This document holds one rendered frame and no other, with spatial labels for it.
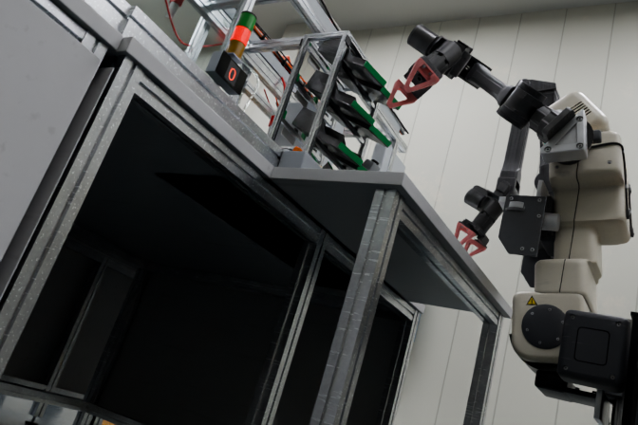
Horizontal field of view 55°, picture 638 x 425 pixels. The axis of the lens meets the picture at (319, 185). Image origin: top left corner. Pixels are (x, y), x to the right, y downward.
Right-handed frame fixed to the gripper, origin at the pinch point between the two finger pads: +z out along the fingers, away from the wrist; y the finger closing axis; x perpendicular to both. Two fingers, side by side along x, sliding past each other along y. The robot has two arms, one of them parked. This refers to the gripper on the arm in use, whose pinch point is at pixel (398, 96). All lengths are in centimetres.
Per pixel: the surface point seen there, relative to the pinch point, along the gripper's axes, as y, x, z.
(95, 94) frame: 22, -32, 56
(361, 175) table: 8.4, 7.3, 23.8
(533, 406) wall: -262, 213, -80
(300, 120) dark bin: -77, -18, -11
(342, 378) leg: 14, 31, 55
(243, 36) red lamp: -43, -44, 0
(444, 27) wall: -380, -30, -327
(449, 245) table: -6.0, 33.4, 12.1
